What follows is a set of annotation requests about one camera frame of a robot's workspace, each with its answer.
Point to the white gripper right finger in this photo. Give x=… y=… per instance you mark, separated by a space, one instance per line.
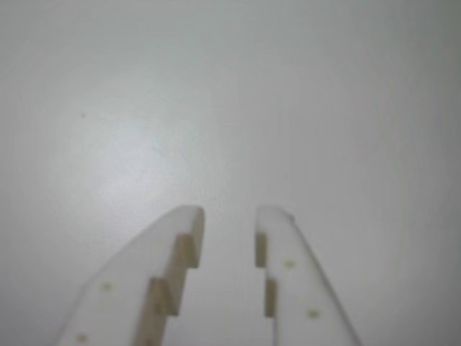
x=299 y=288

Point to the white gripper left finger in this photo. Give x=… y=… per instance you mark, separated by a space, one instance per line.
x=119 y=288

